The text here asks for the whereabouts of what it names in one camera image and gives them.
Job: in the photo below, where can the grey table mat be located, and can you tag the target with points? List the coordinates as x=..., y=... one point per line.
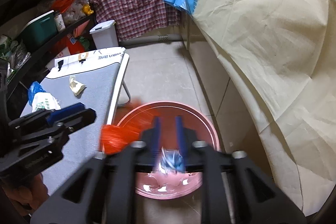
x=83, y=143

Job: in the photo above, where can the red plaid shirt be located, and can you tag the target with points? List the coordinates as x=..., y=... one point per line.
x=136, y=17

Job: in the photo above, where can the cream paper napkin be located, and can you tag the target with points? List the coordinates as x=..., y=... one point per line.
x=76, y=87

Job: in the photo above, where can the cream blue paper tablecloth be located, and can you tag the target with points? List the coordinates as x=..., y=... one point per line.
x=280, y=54

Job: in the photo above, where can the white jar on shelf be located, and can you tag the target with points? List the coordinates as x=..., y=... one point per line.
x=60, y=25

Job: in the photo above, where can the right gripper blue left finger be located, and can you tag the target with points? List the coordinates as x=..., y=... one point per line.
x=155, y=140

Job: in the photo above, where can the light blue face mask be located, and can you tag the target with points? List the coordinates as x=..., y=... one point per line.
x=170, y=161

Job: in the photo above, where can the green plastic storage box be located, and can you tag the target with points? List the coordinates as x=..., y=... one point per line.
x=39, y=30

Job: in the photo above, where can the blue plastic bag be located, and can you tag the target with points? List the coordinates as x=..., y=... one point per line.
x=33, y=90

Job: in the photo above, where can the orange plastic bag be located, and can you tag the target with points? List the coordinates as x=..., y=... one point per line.
x=119, y=134

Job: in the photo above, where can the red bag under shelf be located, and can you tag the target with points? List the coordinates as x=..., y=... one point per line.
x=74, y=41

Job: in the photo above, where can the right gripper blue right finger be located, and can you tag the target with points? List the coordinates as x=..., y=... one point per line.
x=181, y=141

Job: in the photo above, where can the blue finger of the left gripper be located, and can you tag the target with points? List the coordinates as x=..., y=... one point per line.
x=58, y=115

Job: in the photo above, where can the person left hand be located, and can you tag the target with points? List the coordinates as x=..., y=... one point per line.
x=27, y=199

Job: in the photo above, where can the white pedal trash can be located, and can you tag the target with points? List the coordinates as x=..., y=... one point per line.
x=104, y=35

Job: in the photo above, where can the yellow toy figure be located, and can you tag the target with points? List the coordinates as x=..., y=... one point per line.
x=86, y=9

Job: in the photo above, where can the pink plastic trash bin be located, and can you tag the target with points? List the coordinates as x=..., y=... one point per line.
x=159, y=185

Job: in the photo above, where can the black metal shelf rack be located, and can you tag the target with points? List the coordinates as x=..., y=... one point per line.
x=26, y=64

